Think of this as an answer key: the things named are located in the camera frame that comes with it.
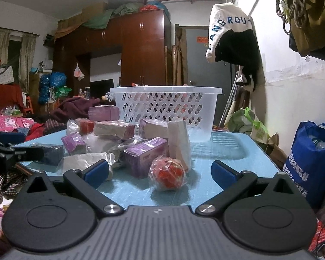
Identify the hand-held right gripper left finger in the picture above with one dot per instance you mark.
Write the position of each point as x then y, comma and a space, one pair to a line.
97, 172

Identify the dark grey box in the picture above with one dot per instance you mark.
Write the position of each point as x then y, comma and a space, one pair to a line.
50, 154

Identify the clear plastic bag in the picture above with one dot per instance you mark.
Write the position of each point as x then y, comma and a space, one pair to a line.
97, 144

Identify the black television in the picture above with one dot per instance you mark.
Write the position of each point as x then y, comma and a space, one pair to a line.
101, 88

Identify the white lettered hanging bag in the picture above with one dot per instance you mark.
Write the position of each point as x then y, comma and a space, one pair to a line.
227, 19

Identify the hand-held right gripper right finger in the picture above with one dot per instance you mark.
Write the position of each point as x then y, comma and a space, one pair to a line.
223, 174

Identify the brown paper bag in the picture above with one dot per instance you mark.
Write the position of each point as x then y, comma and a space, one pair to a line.
273, 146

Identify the olive hanging bag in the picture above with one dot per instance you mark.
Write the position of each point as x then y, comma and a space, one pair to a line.
314, 19

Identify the red door sign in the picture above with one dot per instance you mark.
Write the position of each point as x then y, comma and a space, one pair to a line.
201, 40

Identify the metal crutches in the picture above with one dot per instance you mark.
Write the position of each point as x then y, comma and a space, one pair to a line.
230, 100

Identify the long purple box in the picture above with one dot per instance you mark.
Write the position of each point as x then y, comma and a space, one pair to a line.
103, 113

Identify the checkered cloth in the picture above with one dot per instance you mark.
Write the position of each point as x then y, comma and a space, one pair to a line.
5, 184

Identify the small red box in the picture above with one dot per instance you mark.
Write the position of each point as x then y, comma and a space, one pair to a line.
85, 126

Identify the blue plastic bags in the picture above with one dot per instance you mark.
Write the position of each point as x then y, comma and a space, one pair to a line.
50, 84

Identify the wooden planks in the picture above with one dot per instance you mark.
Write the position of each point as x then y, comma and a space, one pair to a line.
178, 59

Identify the grey door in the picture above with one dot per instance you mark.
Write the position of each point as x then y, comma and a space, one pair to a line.
197, 59

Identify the brown wooden wardrobe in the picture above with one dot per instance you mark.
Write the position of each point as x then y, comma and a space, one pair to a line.
140, 46

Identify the tall beige box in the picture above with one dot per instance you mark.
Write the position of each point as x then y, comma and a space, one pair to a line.
178, 140

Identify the plastic water bottle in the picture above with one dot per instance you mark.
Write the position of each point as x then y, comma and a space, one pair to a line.
318, 142

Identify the green plastic bag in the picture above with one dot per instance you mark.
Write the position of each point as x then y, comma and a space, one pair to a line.
243, 124

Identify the purple and beige box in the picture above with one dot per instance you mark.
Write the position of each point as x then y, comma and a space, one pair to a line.
151, 128

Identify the white plastic basket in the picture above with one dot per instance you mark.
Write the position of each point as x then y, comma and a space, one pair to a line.
165, 90

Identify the blue printed tote bag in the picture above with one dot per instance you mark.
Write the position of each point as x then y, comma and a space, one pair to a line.
308, 168

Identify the pink floral blanket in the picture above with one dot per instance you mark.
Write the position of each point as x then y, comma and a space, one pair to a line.
5, 124

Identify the maroon blanket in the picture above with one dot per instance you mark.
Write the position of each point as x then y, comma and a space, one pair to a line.
75, 107

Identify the black hanging garment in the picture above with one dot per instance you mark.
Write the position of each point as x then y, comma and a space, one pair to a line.
241, 51

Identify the red ball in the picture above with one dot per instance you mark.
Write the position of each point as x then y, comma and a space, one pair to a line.
168, 173

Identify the red printed packet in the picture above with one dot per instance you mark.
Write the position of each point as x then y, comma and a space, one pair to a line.
322, 235

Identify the green cloth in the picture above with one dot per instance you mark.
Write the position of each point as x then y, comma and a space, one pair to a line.
103, 19

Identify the cardboard boxes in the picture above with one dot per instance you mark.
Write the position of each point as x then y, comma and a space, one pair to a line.
94, 8

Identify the red cloth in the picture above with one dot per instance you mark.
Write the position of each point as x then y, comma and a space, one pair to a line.
5, 94

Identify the purple box with white label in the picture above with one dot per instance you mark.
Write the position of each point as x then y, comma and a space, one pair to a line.
143, 157

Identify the pink hanging plastic bag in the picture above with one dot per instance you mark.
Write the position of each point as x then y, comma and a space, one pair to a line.
78, 71

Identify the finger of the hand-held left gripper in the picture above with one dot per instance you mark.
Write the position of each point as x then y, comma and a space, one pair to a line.
29, 154

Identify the small purple box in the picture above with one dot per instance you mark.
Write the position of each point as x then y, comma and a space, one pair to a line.
73, 142

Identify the beige and pink box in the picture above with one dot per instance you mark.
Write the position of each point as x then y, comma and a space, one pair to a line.
113, 130

